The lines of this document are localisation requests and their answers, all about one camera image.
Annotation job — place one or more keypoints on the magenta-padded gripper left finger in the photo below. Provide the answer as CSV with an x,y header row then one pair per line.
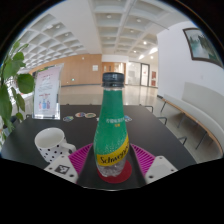
x,y
61,168

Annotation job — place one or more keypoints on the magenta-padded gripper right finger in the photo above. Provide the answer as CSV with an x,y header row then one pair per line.
x,y
161,168

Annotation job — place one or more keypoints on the green plastic drink bottle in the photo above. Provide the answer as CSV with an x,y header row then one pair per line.
x,y
111,133

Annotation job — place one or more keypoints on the white black-dotted mug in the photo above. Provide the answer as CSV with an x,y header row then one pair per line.
x,y
50,141

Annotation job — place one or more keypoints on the black metal chair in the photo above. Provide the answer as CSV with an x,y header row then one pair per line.
x,y
162,118
183,138
148,106

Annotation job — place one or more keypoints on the small round table sticker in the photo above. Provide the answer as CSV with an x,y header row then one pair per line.
x,y
80,115
90,115
68,118

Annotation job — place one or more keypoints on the small blue table sticker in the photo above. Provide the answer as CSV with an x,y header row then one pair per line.
x,y
128,118

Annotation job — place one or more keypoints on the clear acrylic sign stand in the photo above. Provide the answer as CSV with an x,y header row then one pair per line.
x,y
46,91

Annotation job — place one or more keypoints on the green leafy potted plant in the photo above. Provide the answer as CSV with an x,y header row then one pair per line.
x,y
10,96

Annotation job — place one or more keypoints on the glass entrance door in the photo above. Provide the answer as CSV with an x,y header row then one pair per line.
x,y
138,73

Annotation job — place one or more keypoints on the dark-framed landscape picture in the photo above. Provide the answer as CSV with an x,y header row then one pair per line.
x,y
201,46

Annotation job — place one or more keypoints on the recessed ceiling lights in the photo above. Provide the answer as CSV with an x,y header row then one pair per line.
x,y
109,16

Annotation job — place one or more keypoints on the long white wall bench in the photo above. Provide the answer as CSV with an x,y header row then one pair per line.
x,y
196,106

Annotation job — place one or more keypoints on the red wall poster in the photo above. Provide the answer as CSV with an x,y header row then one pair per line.
x,y
154,78

